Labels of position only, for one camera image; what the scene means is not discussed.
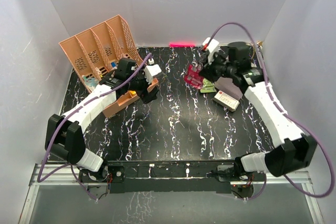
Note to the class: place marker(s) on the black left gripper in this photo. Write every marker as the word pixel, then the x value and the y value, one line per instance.
pixel 145 96

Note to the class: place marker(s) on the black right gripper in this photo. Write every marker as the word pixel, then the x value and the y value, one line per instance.
pixel 207 71

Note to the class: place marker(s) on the red snack packet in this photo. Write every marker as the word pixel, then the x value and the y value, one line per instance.
pixel 193 77

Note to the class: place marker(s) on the green snack packet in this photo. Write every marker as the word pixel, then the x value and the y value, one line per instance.
pixel 208 87

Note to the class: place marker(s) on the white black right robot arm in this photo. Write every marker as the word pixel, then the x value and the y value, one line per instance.
pixel 293 149

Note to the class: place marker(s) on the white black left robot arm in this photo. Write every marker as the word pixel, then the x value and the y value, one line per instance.
pixel 64 137

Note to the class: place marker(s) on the white red cardboard box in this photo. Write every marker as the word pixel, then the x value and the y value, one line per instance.
pixel 226 101

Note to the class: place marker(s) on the pink red marker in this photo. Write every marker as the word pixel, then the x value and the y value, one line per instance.
pixel 182 44

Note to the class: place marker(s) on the blue correction tape blister pack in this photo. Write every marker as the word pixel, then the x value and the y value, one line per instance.
pixel 90 82

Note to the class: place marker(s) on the peach plastic desk organizer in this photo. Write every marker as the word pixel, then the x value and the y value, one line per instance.
pixel 93 50

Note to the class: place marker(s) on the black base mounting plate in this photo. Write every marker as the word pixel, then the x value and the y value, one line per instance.
pixel 166 176

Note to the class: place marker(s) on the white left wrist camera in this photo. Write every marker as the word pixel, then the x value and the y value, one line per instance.
pixel 152 70

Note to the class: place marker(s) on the aluminium frame rail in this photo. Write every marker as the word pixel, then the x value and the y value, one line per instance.
pixel 181 125

